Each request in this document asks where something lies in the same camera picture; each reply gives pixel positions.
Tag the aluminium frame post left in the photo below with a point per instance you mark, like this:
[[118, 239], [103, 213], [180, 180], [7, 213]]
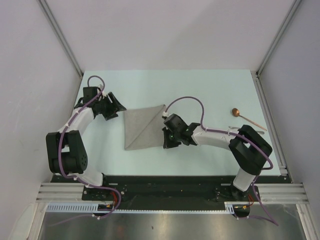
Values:
[[49, 15]]

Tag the aluminium frame post right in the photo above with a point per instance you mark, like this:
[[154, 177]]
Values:
[[294, 8]]

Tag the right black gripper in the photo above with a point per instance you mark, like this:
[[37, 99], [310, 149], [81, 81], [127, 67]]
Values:
[[167, 144]]

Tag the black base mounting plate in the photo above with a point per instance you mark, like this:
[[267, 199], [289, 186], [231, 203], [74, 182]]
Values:
[[163, 193]]

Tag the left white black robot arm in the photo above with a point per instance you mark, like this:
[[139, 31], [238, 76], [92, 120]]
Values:
[[65, 147]]

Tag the aluminium frame post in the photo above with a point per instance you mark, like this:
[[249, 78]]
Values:
[[294, 8], [49, 15]]

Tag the aluminium frame rail left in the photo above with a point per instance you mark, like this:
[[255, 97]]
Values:
[[60, 193]]

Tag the grey cloth napkin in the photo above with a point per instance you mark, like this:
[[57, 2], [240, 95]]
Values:
[[143, 128]]

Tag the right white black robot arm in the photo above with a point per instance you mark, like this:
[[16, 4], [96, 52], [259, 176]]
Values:
[[248, 147]]

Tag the silver butter knife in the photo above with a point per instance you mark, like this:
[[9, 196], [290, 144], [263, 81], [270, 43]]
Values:
[[237, 128]]

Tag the copper spoon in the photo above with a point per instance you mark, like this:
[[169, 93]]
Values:
[[236, 113]]

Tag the aluminium frame rail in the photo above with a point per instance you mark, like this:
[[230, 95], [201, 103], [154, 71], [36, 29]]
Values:
[[277, 148], [60, 193]]

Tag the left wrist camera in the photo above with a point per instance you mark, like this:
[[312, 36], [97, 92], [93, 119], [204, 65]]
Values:
[[102, 93]]

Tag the aluminium frame rail right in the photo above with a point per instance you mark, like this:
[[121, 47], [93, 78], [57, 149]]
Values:
[[277, 148]]

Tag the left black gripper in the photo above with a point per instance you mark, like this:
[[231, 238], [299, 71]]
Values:
[[114, 107]]

